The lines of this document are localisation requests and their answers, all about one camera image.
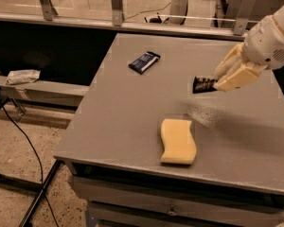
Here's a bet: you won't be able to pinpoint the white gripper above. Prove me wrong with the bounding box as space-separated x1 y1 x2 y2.
213 14 284 92

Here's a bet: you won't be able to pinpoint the black rxbar chocolate bar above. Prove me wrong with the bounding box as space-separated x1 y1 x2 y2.
192 77 216 94

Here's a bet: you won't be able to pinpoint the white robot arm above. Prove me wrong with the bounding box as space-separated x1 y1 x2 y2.
213 6 284 92

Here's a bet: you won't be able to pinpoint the yellow wavy sponge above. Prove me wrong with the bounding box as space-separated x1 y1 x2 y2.
161 119 197 166

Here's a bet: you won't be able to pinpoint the blue snack bar wrapper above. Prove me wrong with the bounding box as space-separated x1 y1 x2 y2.
129 51 161 75

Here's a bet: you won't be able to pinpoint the grey drawer cabinet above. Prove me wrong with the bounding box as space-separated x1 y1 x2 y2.
67 163 284 227

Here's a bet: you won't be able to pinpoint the crumpled white packet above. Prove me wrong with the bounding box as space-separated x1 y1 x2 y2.
6 70 41 85

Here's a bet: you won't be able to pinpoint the black floor stand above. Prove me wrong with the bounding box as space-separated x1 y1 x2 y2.
0 161 62 227

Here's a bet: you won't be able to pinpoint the grey metal railing frame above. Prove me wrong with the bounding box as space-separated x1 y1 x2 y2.
0 0 247 41

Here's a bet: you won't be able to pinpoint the black cable on floor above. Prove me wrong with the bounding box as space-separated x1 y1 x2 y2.
1 105 60 227

